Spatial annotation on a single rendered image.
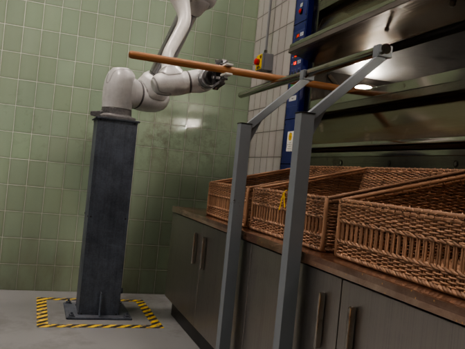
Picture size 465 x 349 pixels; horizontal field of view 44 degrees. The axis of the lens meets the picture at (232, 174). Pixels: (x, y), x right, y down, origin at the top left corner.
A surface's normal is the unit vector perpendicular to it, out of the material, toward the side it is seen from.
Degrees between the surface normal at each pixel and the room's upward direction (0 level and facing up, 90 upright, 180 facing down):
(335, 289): 90
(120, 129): 90
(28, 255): 90
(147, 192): 90
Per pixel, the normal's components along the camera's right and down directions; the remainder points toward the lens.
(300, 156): 0.32, 0.03
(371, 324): -0.94, -0.10
